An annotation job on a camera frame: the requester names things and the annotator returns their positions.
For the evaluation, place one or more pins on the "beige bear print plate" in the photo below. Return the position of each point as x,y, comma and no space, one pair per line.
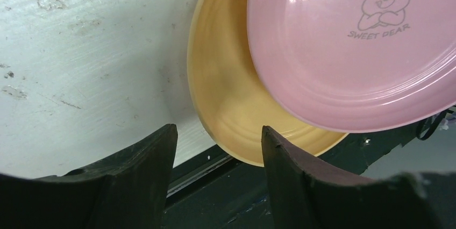
230,100

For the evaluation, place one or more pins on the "light pink bottom plate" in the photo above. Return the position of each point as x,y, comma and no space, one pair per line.
355,65

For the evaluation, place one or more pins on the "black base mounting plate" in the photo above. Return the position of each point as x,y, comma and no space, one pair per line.
214,190

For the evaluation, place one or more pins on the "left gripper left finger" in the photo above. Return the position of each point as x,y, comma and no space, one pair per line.
135,182

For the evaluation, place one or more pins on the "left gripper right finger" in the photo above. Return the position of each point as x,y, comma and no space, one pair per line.
291,173

